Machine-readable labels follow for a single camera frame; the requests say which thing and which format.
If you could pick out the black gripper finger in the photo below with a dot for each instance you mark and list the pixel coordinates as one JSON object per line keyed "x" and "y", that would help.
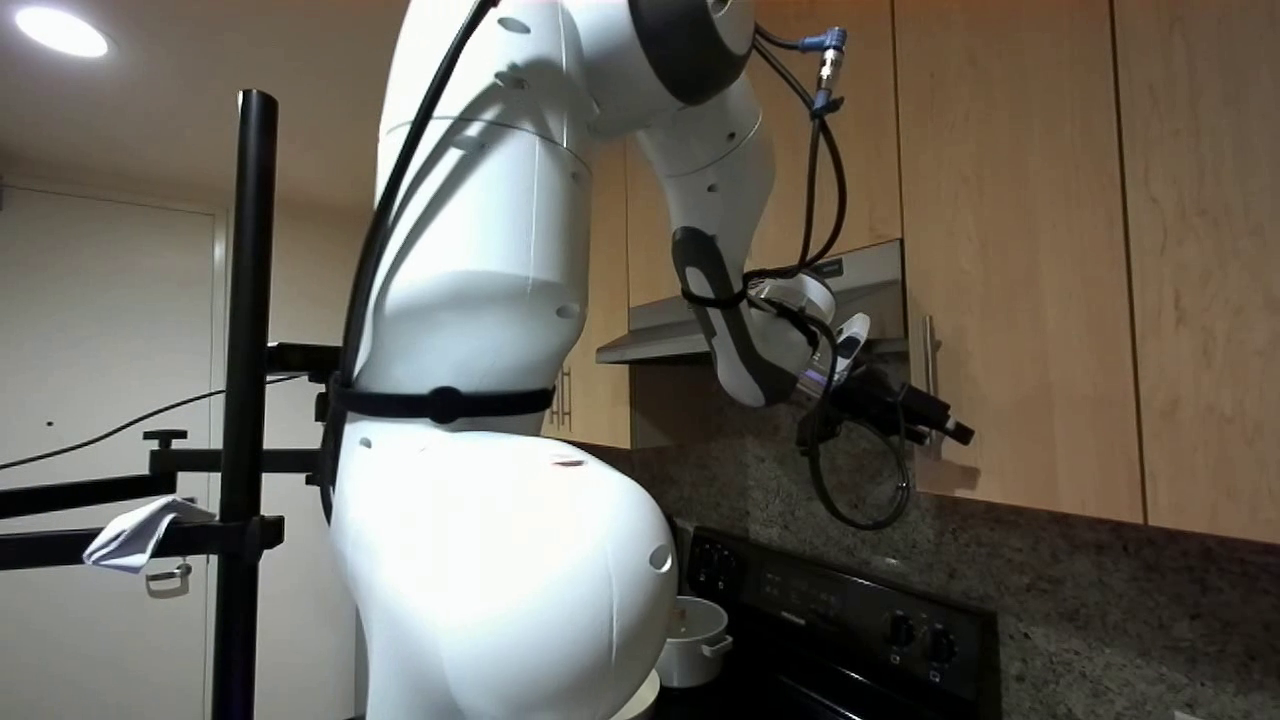
{"x": 959, "y": 428}

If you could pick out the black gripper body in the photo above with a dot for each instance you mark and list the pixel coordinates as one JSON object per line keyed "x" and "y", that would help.
{"x": 876, "y": 402}

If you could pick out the light wood cabinet door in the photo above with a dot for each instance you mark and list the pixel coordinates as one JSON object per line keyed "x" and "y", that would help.
{"x": 1018, "y": 265}

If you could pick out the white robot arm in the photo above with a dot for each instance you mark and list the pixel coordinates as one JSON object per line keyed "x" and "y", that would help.
{"x": 506, "y": 573}

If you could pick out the black stove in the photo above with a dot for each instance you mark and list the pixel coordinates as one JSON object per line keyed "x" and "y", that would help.
{"x": 819, "y": 643}

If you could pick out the white ceramic pot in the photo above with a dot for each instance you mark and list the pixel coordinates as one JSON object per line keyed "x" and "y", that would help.
{"x": 699, "y": 647}

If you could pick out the white plate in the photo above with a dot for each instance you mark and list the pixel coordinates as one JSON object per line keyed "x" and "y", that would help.
{"x": 642, "y": 703}

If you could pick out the wood cabinet right door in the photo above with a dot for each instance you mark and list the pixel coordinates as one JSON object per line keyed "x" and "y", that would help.
{"x": 1202, "y": 166}

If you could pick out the black tripod stand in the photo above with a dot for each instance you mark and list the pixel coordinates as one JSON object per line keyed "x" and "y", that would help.
{"x": 237, "y": 535}

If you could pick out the white crumpled cloth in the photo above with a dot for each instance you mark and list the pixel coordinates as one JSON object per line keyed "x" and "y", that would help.
{"x": 132, "y": 536}

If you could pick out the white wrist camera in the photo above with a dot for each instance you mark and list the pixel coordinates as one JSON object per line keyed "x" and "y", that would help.
{"x": 851, "y": 340}

